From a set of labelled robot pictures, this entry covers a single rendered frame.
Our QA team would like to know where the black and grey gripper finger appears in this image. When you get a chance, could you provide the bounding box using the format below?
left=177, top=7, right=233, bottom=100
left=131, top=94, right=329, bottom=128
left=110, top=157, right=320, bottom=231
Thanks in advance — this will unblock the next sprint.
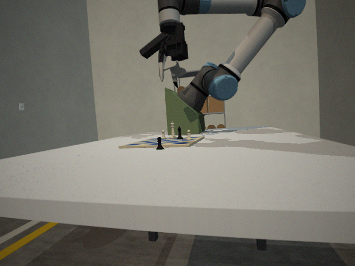
left=170, top=61, right=186, bottom=88
left=158, top=45, right=177, bottom=81

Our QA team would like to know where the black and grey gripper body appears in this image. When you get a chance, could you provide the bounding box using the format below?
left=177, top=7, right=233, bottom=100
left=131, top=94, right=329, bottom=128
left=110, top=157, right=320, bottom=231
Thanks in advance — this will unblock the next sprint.
left=160, top=22, right=188, bottom=61

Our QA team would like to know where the blue and cream chessboard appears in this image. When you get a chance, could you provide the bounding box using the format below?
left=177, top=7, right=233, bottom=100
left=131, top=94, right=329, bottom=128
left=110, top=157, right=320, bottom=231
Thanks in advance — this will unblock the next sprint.
left=119, top=136, right=205, bottom=149

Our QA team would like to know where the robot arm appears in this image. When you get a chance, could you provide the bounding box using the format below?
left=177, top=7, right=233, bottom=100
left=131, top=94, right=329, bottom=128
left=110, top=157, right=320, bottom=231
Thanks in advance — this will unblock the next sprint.
left=139, top=0, right=306, bottom=112

